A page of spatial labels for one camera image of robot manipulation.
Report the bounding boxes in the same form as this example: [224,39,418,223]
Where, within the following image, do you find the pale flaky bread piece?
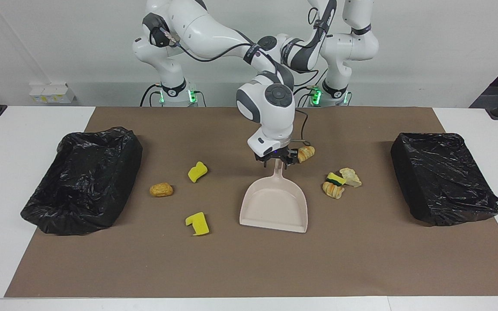
[340,168,362,188]

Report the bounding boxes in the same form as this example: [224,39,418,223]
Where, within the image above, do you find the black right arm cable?
[163,26,314,147]

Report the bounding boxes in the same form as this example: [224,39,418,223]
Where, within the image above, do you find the notched yellow sponge piece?
[185,212,211,236]

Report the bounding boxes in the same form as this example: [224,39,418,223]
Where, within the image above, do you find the brown table mat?
[5,107,498,298]

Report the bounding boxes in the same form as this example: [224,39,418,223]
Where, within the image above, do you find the beige plastic dustpan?
[239,159,309,234]

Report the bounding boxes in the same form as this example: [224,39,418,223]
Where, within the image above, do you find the striped croissant piece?
[322,181,345,200]
[297,146,316,163]

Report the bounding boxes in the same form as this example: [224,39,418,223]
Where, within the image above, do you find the black bag lined bin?
[20,127,143,236]
[390,132,498,227]

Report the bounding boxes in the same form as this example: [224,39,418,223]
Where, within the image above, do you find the white wall socket box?
[29,83,76,104]

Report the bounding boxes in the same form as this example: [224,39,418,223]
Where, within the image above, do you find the brown bread roll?
[150,182,174,198]

